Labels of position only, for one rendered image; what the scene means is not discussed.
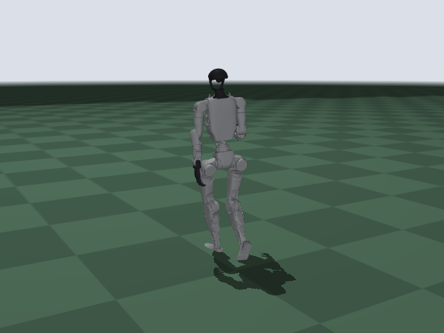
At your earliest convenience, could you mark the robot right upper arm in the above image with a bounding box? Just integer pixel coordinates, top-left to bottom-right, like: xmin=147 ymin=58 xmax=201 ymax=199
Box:
xmin=235 ymin=97 xmax=246 ymax=135

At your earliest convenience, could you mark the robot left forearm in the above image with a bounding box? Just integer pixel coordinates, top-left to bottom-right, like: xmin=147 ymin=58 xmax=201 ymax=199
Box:
xmin=190 ymin=130 xmax=202 ymax=166

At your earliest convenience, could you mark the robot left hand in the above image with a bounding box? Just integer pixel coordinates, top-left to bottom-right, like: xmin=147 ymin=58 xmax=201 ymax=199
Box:
xmin=193 ymin=160 xmax=206 ymax=187

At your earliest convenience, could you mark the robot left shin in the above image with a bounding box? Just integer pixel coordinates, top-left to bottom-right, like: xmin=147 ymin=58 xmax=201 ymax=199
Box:
xmin=204 ymin=203 xmax=220 ymax=248

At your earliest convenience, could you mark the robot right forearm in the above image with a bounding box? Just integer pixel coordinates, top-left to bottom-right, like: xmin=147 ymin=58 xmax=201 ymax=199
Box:
xmin=234 ymin=127 xmax=247 ymax=141

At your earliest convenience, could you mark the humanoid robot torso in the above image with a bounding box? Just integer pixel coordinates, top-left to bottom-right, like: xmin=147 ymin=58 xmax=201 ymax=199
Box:
xmin=204 ymin=93 xmax=237 ymax=170

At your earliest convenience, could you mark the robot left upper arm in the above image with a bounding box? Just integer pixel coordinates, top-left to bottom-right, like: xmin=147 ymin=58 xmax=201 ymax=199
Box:
xmin=189 ymin=100 xmax=208 ymax=139

